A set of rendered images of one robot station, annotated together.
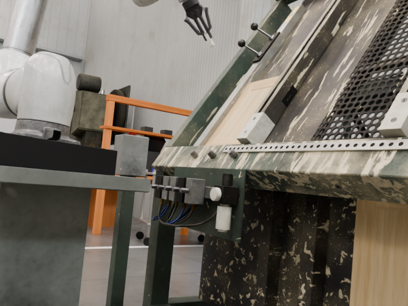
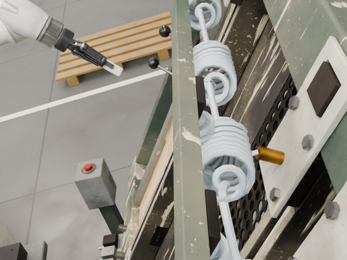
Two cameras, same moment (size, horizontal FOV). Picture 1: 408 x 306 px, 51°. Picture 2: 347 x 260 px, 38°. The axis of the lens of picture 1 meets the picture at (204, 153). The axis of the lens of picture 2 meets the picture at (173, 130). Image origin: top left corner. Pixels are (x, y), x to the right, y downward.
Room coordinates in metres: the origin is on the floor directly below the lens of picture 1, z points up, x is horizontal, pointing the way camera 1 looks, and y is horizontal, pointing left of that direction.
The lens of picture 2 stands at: (0.90, -1.12, 2.22)
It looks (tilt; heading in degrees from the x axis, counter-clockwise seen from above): 36 degrees down; 42
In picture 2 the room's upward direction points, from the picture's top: 19 degrees counter-clockwise
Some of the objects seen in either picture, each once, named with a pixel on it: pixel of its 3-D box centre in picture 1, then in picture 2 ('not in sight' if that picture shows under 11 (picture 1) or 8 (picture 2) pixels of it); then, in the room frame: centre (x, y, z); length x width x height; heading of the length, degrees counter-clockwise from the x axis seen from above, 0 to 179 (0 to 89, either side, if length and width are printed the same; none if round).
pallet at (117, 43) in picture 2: not in sight; (117, 48); (4.18, 2.17, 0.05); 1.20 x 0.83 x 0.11; 124
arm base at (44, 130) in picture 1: (44, 133); not in sight; (1.28, 0.48, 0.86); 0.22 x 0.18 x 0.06; 38
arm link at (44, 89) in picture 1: (46, 88); not in sight; (1.31, 0.50, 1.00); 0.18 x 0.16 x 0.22; 60
